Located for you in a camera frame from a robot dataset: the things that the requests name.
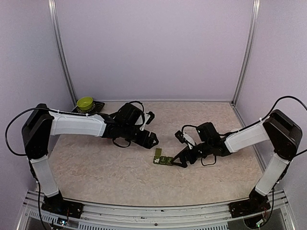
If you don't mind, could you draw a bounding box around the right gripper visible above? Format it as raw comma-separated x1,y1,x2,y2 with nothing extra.
170,140,213,168

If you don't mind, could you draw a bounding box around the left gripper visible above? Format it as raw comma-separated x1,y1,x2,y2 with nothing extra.
121,123,159,149

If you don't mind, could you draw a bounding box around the green pill organizer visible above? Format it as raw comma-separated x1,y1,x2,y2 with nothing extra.
153,148,173,166

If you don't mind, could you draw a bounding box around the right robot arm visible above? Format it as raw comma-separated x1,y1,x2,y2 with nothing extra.
170,107,303,213

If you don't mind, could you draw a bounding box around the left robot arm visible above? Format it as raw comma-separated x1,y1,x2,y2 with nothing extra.
22,101,159,213

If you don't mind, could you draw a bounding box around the black square tray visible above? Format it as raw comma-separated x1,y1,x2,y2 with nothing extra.
72,101,105,114

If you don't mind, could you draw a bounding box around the lime green bowl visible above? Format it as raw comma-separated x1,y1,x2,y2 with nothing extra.
77,96,94,111

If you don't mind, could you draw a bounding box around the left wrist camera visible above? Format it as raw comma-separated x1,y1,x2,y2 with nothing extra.
137,111,155,131

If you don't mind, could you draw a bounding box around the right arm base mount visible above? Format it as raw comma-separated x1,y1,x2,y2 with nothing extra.
228,199,271,218

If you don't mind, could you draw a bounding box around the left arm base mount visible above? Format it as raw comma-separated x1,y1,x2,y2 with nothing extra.
41,200,83,219

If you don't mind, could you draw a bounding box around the front aluminium rail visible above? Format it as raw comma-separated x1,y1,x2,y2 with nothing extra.
16,190,295,230

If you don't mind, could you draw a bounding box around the left aluminium frame post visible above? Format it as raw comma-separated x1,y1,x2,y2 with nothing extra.
48,0,77,106

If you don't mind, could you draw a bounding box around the aluminium frame post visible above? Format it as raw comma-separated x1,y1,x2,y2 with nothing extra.
48,0,77,106
232,0,260,107

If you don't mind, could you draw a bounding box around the right aluminium frame post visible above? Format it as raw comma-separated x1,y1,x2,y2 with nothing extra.
232,0,260,107

